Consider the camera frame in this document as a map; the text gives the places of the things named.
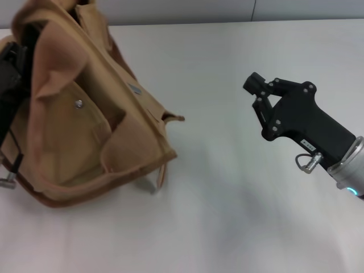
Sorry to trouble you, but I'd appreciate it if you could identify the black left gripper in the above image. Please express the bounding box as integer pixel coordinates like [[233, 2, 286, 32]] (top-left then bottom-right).
[[0, 42, 30, 146]]

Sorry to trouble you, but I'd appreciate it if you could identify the wrist cable with connector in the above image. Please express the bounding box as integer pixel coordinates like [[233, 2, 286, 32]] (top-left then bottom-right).
[[295, 151, 324, 173], [0, 127, 24, 189]]

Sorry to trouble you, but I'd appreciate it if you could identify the right wrist cable with connector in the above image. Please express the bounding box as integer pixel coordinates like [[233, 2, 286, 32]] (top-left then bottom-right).
[[295, 151, 324, 173]]

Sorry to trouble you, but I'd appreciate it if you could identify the left wrist cable with connector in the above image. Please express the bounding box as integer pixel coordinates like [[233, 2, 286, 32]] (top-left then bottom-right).
[[0, 127, 24, 189]]

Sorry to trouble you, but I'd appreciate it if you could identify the khaki canvas food bag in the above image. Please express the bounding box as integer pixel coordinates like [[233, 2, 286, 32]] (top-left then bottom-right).
[[0, 0, 186, 210]]

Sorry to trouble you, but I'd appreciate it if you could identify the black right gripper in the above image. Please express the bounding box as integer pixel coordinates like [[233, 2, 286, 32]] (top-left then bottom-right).
[[242, 72, 357, 168]]

